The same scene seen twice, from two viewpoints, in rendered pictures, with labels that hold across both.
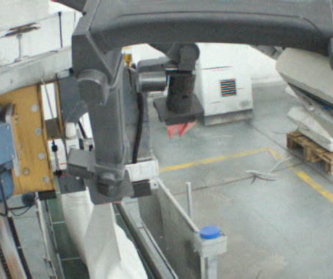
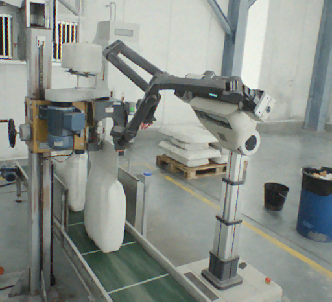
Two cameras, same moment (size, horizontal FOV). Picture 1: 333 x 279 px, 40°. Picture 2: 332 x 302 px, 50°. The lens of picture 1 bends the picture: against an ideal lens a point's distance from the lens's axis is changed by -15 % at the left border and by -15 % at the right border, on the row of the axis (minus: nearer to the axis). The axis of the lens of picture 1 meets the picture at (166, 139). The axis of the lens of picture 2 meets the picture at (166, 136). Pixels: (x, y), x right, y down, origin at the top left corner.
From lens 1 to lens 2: 1.12 m
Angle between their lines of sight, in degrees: 19
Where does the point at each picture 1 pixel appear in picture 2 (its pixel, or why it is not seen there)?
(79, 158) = (118, 129)
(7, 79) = (81, 94)
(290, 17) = (212, 85)
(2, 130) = (82, 115)
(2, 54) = not seen: outside the picture
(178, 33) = (181, 88)
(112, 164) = (135, 130)
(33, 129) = not seen: hidden behind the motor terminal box
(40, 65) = (92, 92)
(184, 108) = (150, 118)
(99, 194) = (118, 146)
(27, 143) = not seen: hidden behind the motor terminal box
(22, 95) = (77, 104)
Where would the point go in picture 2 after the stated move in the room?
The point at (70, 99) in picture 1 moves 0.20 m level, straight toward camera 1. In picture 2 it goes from (99, 111) to (109, 116)
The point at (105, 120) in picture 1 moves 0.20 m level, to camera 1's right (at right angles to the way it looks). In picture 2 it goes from (143, 113) to (179, 113)
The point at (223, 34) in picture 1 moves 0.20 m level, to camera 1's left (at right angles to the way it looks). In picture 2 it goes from (192, 89) to (151, 87)
